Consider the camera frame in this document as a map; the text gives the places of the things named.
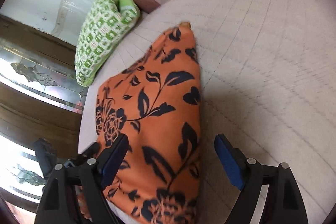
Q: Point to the wooden glass door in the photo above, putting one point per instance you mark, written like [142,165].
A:
[40,99]

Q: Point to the orange black floral garment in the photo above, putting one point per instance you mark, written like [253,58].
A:
[156,103]

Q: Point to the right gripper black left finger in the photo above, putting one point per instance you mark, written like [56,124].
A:
[59,202]

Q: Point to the green white patterned pillow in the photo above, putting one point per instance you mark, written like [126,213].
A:
[104,27]

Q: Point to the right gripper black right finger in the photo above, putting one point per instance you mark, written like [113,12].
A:
[283,203]

